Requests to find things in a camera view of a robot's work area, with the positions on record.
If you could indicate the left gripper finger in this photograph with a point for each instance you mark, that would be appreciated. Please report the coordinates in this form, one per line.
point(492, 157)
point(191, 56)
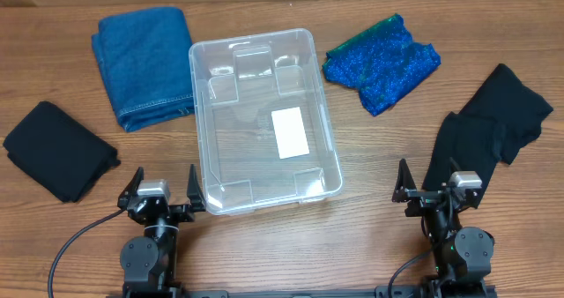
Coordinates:
point(194, 192)
point(131, 188)

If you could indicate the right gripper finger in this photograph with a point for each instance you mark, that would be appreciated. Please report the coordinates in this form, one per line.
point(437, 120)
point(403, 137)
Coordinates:
point(405, 186)
point(453, 166)

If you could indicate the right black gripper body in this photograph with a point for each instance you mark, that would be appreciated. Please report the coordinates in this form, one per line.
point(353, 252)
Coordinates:
point(422, 199)

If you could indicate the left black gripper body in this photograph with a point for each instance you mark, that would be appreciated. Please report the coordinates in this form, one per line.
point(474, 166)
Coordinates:
point(180, 214)

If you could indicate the black cloth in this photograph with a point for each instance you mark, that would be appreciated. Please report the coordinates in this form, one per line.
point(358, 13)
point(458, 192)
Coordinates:
point(474, 143)
point(59, 153)
point(504, 98)

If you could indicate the clear plastic storage container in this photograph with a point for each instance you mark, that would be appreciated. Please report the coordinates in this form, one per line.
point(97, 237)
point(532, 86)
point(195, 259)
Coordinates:
point(237, 83)

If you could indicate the blue green sequin cloth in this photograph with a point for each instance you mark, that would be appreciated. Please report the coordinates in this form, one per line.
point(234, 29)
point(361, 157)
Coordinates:
point(383, 64)

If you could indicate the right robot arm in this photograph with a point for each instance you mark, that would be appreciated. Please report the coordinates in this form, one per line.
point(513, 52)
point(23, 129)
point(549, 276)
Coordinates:
point(462, 255)

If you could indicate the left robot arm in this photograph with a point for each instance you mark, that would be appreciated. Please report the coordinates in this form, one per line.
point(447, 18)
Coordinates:
point(149, 261)

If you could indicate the white label sticker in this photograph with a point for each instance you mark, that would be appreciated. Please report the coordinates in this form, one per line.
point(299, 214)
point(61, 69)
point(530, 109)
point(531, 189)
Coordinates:
point(290, 133)

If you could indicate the folded blue denim towel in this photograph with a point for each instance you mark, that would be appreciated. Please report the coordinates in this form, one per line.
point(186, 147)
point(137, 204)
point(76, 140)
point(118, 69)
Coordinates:
point(143, 58)

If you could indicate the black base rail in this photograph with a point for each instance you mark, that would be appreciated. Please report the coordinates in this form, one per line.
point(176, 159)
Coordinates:
point(299, 293)

